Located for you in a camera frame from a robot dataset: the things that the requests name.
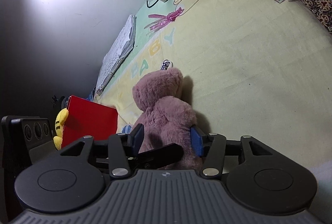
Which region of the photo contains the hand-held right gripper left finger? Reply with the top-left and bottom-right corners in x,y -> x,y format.
60,123 -> 145,179

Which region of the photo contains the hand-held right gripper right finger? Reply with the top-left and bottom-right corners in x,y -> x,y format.
190,125 -> 273,178

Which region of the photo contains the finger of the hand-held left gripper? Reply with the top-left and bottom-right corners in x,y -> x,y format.
128,143 -> 184,170

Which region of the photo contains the yellow tiger plush toy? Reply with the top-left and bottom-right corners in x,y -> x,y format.
53,108 -> 70,150

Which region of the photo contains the pink plush toy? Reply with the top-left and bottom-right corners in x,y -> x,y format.
122,67 -> 205,170

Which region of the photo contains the red cardboard box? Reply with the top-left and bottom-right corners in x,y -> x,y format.
61,95 -> 119,149

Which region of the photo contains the white paper notebook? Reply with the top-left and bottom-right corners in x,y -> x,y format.
95,14 -> 137,92

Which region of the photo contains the cartoon printed bed sheet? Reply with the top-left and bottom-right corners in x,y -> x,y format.
88,0 -> 332,170

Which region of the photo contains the pink ribbon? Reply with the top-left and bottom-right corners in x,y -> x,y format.
148,7 -> 184,31

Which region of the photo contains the metal key ring clasp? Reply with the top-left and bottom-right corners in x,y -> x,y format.
159,59 -> 173,71

